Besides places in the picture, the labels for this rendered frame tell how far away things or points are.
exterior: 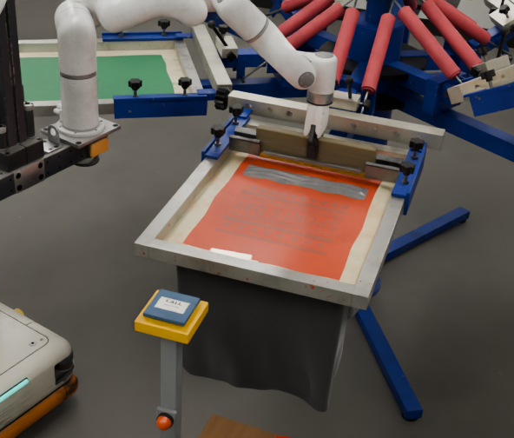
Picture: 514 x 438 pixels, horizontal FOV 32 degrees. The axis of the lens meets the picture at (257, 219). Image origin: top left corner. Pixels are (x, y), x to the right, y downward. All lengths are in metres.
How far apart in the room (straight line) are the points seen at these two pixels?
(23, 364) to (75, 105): 0.97
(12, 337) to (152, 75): 1.02
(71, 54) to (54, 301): 1.59
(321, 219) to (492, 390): 1.28
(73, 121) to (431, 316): 1.89
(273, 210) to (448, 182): 2.40
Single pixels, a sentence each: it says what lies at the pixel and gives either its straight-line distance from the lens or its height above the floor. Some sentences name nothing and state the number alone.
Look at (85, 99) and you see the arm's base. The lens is 2.34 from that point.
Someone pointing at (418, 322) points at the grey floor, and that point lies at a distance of 3.67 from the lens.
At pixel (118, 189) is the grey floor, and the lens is 4.41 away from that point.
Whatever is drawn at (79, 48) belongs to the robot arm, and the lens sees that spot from 2.28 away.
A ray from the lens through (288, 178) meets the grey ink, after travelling 2.56.
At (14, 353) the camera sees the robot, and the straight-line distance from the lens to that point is 3.01.
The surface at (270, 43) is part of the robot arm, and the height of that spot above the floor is 1.37.
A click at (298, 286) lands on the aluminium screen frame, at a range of 2.10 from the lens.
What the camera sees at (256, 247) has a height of 0.96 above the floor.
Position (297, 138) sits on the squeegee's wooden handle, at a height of 1.05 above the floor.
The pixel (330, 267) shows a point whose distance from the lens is 2.21.
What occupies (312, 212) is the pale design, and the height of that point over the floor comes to 0.96.
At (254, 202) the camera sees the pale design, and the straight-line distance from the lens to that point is 2.44.
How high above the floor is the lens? 2.20
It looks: 32 degrees down
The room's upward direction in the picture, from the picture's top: 4 degrees clockwise
